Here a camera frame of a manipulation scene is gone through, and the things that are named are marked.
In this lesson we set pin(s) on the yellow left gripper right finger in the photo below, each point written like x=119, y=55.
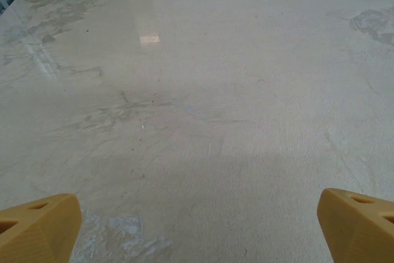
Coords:
x=357, y=232

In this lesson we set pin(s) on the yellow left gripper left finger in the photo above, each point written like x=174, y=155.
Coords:
x=40, y=229

